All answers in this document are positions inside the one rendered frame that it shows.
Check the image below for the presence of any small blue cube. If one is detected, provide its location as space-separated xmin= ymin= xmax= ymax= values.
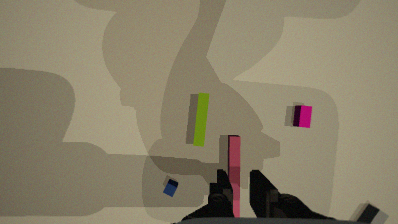
xmin=163 ymin=179 xmax=178 ymax=197

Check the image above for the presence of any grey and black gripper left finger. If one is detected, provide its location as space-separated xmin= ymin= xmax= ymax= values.
xmin=181 ymin=169 xmax=235 ymax=221

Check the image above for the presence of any lime green rod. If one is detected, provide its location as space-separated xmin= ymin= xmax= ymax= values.
xmin=193 ymin=93 xmax=209 ymax=147

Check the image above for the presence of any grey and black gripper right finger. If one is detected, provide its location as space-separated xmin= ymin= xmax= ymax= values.
xmin=250 ymin=170 xmax=335 ymax=219

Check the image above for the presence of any grey rectangular block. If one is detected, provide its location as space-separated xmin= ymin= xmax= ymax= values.
xmin=357 ymin=204 xmax=389 ymax=224

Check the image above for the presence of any pink rod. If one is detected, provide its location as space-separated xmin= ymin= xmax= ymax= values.
xmin=228 ymin=135 xmax=240 ymax=217

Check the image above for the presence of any small magenta block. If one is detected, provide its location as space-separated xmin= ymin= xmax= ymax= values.
xmin=293 ymin=105 xmax=312 ymax=128

